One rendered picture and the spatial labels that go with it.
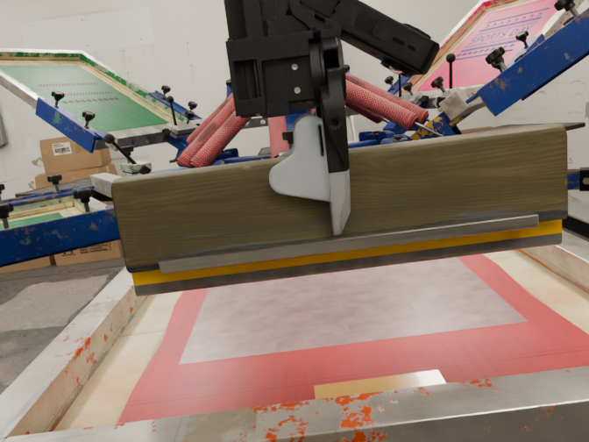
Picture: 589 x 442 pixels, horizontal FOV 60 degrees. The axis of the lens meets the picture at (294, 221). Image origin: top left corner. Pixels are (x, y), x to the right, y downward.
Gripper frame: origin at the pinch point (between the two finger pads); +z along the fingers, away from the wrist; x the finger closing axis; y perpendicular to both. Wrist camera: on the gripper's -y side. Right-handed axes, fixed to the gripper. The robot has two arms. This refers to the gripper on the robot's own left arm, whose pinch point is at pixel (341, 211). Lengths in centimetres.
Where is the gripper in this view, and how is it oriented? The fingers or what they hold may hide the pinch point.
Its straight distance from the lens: 41.9
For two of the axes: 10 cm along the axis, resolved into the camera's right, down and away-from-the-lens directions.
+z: 1.2, 9.7, 2.3
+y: -9.9, 1.2, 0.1
